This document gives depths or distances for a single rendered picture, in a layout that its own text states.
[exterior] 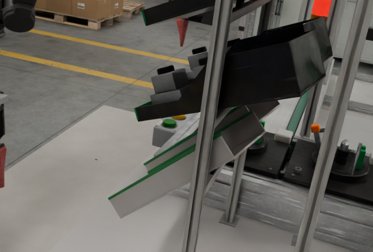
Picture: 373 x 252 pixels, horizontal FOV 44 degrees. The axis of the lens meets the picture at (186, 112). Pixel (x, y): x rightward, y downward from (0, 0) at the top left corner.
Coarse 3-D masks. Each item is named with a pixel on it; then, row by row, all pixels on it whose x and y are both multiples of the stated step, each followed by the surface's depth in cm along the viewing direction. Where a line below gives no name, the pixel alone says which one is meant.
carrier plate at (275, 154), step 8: (272, 136) 131; (272, 144) 126; (280, 144) 126; (288, 144) 127; (264, 152) 121; (272, 152) 121; (280, 152) 122; (232, 160) 114; (248, 160) 115; (256, 160) 116; (264, 160) 116; (272, 160) 117; (280, 160) 117; (248, 168) 112; (256, 168) 112; (264, 168) 112; (272, 168) 113; (280, 168) 116; (272, 176) 111
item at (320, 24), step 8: (296, 24) 86; (304, 24) 73; (312, 24) 77; (320, 24) 81; (264, 32) 90; (272, 32) 76; (280, 32) 75; (288, 32) 74; (296, 32) 74; (320, 32) 80; (240, 40) 79; (248, 40) 78; (256, 40) 78; (264, 40) 77; (320, 40) 80; (328, 40) 83; (232, 48) 80; (240, 48) 79; (320, 48) 79; (328, 48) 83; (328, 56) 83; (192, 80) 86
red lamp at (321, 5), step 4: (316, 0) 122; (320, 0) 121; (324, 0) 121; (328, 0) 121; (316, 4) 122; (320, 4) 122; (324, 4) 121; (328, 4) 121; (312, 8) 124; (316, 8) 122; (320, 8) 122; (324, 8) 122; (328, 8) 122; (312, 12) 124; (316, 12) 123; (320, 12) 122; (324, 12) 122; (328, 12) 122
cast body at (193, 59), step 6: (198, 48) 91; (204, 48) 92; (192, 54) 93; (198, 54) 91; (204, 54) 90; (192, 60) 92; (192, 66) 92; (186, 72) 93; (192, 72) 92; (192, 78) 93
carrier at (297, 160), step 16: (304, 144) 128; (304, 160) 119; (336, 160) 115; (352, 160) 117; (368, 160) 123; (288, 176) 110; (304, 176) 111; (336, 176) 110; (352, 176) 110; (368, 176) 115; (336, 192) 106; (352, 192) 107; (368, 192) 107
